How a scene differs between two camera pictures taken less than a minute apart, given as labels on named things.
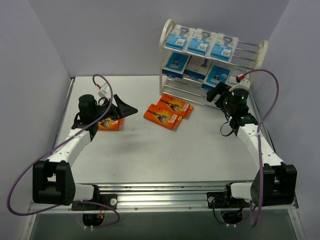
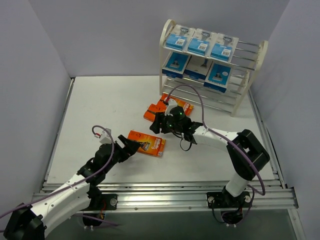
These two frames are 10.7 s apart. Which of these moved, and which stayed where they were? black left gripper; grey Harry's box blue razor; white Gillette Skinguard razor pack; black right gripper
Moved: black right gripper; black left gripper
Stayed: white Gillette Skinguard razor pack; grey Harry's box blue razor
